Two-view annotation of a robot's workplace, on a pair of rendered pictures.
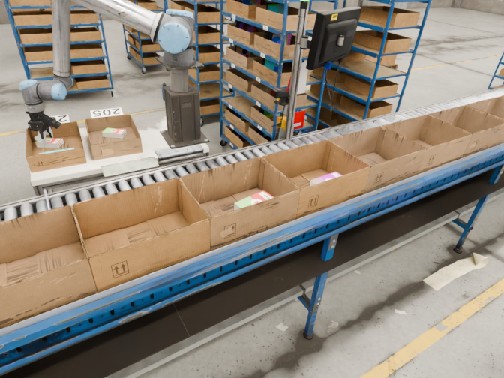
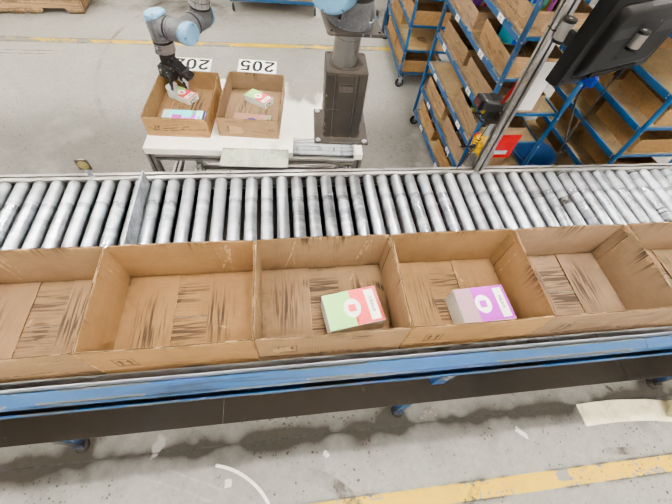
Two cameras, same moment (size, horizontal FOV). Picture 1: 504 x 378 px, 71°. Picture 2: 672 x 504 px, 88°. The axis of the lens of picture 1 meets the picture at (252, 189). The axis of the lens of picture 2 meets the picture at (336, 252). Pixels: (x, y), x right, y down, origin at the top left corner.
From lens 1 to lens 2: 75 cm
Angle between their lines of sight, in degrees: 26
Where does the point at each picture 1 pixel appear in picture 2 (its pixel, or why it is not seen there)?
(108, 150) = (236, 127)
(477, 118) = not seen: outside the picture
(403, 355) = (494, 487)
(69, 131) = (209, 83)
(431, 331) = (548, 474)
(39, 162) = (155, 125)
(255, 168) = (377, 245)
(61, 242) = not seen: hidden behind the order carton
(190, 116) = (348, 105)
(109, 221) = (162, 267)
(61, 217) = (94, 256)
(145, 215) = (210, 268)
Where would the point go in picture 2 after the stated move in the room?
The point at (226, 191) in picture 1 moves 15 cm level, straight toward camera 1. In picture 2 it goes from (328, 261) to (308, 301)
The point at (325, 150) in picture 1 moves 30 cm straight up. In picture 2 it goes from (504, 241) to (563, 171)
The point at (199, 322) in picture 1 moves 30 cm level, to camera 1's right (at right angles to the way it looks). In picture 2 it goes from (241, 408) to (323, 458)
